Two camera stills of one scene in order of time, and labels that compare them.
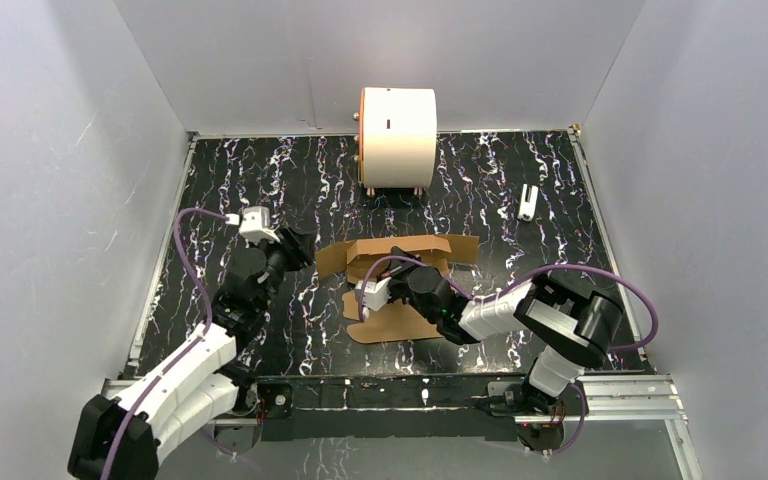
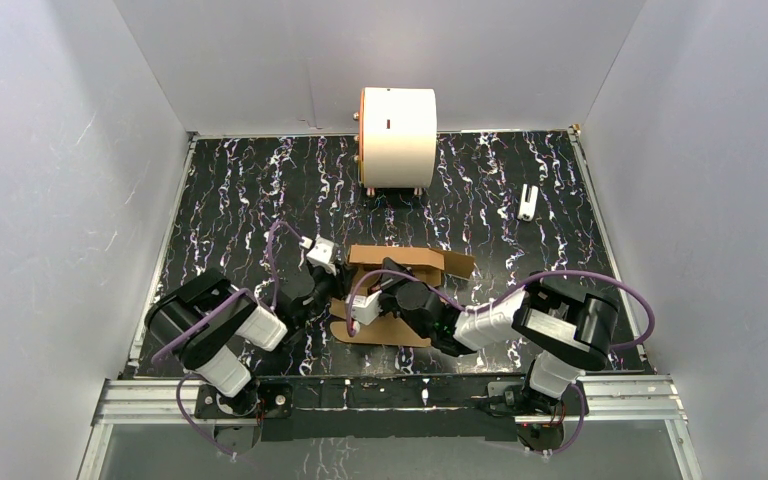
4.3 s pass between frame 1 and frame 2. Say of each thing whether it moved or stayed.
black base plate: stayed
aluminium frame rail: stayed
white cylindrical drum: stayed
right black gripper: moved
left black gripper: moved
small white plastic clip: stayed
